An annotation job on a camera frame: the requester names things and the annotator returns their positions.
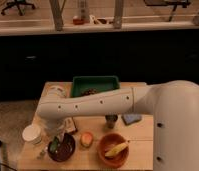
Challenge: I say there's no green pepper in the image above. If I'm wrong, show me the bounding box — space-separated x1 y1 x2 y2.
49 137 60 153

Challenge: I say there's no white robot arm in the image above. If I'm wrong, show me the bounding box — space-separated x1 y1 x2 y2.
37 80 199 171

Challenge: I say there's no orange bowl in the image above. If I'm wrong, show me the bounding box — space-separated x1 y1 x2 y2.
97 133 129 168

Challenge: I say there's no purple bowl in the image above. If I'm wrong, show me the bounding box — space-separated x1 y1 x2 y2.
47 133 76 162

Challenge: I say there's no brown clump in tray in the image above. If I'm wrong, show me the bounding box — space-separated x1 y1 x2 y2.
81 88 97 96

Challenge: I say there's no green plastic tray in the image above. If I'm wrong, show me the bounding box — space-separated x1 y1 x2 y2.
70 76 120 97

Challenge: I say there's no small metal cup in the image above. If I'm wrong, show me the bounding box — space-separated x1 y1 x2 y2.
105 115 118 129

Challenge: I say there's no blue sponge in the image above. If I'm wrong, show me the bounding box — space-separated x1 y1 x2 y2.
122 114 142 125

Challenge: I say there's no brown wooden block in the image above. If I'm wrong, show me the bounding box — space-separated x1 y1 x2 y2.
65 117 77 134

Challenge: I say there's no orange peach toy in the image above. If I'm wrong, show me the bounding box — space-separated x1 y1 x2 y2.
80 132 94 148

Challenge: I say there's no yellow corn cob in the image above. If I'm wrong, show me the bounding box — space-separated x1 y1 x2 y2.
105 141 129 158

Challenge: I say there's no red white object on shelf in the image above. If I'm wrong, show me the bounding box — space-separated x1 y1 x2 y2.
72 0 91 26

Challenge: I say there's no white round container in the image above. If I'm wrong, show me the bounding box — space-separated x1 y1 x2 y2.
22 124 41 144

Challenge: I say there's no small metal utensil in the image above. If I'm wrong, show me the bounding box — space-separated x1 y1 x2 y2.
37 147 48 159

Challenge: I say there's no black office chair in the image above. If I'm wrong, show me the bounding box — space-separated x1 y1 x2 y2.
1 0 36 16

